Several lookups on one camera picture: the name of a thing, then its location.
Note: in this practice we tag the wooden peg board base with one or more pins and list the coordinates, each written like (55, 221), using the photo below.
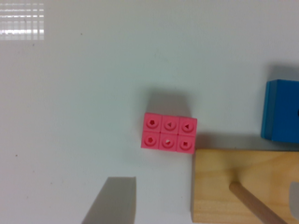
(266, 174)

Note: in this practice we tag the pink linking cube block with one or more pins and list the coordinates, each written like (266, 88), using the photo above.
(169, 133)

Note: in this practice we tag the blue wooden block with hole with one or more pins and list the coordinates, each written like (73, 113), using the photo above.
(281, 111)

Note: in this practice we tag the rear wooden peg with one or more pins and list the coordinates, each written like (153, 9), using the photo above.
(256, 207)

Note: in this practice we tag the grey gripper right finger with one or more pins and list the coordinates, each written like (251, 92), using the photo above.
(294, 199)

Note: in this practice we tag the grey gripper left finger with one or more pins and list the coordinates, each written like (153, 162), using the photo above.
(115, 203)

